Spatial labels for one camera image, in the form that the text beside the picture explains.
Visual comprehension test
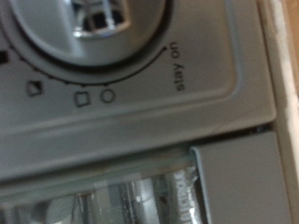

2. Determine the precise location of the silver oven timer knob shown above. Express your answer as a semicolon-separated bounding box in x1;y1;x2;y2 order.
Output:
8;0;176;68

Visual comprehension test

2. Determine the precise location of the silver toaster oven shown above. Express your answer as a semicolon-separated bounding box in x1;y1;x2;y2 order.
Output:
0;0;278;188

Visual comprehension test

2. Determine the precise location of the glass oven door with handle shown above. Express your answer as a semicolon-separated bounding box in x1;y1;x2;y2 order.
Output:
0;130;293;224

